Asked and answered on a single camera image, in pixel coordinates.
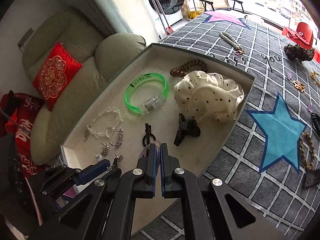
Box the silver charm earrings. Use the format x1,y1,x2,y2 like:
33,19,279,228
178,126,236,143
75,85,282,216
95,142,109,162

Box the clear crystal bead bracelet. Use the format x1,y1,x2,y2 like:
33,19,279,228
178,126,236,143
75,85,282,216
83,107,125,149

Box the black claw hair clip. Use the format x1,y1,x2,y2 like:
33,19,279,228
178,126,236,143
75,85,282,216
174,113,201,146

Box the black thin hair tie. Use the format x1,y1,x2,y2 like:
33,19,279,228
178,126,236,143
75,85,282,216
141,122,157,147

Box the cream polka dot scrunchie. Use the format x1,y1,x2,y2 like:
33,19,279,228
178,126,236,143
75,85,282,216
174,70,245,122

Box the green plastic bangle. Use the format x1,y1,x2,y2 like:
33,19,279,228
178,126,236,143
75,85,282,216
124,73,169,115

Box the brown spiral hair tie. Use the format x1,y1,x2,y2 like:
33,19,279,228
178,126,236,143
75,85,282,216
170,59,208,78

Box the silver rhinestone hair clip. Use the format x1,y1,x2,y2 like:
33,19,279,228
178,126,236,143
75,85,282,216
106,155,124,173

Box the grey checked star blanket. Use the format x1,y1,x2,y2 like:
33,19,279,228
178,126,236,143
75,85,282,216
163,15,319,239

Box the red printed cloth bag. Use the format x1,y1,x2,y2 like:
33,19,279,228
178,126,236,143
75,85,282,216
1,90,48,179

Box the red embroidered cushion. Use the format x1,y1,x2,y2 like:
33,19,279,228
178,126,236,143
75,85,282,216
33,42,83,112

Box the black comb hair clip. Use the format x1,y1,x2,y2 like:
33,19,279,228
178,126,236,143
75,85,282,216
303,169,320,189

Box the brown braided hair band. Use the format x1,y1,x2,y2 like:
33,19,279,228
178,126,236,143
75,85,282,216
299,132,315,171

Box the green box lid tray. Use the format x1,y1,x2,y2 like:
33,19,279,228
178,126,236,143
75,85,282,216
61,43,256,234

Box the green leather armchair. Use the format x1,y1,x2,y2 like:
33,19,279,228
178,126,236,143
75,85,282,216
22,9,146,165

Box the gold knot brooch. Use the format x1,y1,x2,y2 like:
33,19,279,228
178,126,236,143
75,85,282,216
292,80,305,93

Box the pearl hair clip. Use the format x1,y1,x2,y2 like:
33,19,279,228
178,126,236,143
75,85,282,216
219,31,245,55

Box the leopard print scrunchie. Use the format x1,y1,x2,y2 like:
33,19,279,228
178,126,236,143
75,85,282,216
284,44,315,62

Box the red plastic chair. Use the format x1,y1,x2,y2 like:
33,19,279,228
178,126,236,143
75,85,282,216
282,22,313,49

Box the white washing machine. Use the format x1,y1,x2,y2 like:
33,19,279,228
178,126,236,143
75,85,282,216
143,0,184,39

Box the gold chain bracelet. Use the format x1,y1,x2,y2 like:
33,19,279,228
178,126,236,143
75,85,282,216
310,71,320,87

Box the red handled mop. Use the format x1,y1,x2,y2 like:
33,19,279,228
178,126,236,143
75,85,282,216
152,0,174,36

